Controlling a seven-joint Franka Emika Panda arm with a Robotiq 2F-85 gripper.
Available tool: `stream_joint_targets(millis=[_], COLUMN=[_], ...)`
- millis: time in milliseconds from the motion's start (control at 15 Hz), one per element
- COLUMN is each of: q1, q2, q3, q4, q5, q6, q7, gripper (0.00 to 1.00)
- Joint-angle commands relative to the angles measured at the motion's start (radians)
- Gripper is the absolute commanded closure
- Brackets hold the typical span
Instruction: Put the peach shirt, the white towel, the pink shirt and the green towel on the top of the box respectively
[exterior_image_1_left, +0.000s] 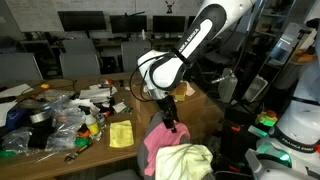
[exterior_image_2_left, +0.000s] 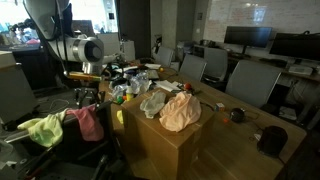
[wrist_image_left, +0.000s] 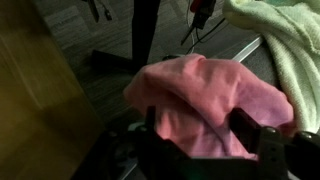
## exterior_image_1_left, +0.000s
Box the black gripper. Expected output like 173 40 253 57
156 96 181 134

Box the pink shirt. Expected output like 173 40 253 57
142 121 192 178

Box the peach shirt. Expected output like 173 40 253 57
184 81 197 98

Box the large brown cardboard box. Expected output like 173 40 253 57
131 81 225 142

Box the light green towel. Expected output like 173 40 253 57
155 143 215 180

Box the grey office chair holding clothes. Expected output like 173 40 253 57
136 111 218 180

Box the yellow cleaning cloth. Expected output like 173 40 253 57
108 119 135 149

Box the white space heater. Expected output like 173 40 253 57
217 67 239 104

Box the spray bottle with yellow label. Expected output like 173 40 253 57
82 105 103 142

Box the stack of white papers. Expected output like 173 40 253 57
77 84 119 101

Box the green plastic toy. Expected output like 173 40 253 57
74 136 92 148

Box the black computer monitor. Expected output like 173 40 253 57
56 10 108 33
152 14 187 34

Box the black monitor with light bar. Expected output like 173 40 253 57
108 11 149 35

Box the clear plastic bag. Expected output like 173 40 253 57
0 92 88 155

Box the grey tape roll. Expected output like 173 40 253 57
29 109 53 125

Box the adjustable wrench with yellow handle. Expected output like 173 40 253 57
63 141 95 165

